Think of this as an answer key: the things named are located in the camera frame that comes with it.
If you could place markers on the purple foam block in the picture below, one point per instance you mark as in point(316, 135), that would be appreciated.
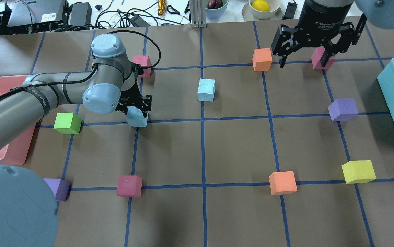
point(343, 109)
point(60, 188)

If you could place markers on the orange foam block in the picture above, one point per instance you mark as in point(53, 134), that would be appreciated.
point(262, 59)
point(282, 183)

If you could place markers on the red foam block far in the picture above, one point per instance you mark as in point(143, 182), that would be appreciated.
point(129, 186)

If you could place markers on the red foam block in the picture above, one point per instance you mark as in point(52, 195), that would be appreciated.
point(143, 61)
point(129, 186)

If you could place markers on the light blue foam block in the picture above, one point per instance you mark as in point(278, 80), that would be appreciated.
point(206, 90)

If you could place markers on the yellow foam block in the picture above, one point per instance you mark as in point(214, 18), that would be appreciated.
point(358, 172)

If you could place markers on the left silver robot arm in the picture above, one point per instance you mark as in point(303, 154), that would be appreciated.
point(110, 86)

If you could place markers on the gold cylinder tool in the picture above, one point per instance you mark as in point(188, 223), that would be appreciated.
point(161, 7)

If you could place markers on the orange foam block far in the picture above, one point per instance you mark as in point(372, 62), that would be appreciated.
point(282, 183)

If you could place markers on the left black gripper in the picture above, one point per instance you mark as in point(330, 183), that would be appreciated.
point(130, 97)

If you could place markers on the white bowl with lemon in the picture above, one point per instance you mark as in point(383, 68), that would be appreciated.
point(262, 9)

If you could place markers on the black power adapter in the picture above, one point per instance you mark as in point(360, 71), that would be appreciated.
point(80, 14)

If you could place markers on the red foam block near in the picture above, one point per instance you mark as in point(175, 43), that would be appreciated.
point(143, 61)

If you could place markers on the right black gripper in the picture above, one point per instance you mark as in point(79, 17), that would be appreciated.
point(322, 20)

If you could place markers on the purple foam block far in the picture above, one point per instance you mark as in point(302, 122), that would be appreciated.
point(60, 188)

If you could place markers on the aluminium frame post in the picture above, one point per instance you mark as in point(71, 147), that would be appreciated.
point(198, 14)

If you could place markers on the purple foam block near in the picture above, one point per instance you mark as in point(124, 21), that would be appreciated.
point(343, 109)

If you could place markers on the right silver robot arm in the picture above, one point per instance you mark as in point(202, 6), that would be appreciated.
point(379, 12)

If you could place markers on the bowl with fruit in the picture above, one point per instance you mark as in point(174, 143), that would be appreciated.
point(215, 8)

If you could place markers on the black computer box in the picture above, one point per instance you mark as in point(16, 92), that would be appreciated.
point(38, 14)

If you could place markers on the orange foam block near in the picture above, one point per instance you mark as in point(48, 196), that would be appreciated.
point(262, 59)

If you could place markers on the green foam block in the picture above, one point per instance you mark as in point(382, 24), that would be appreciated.
point(67, 123)

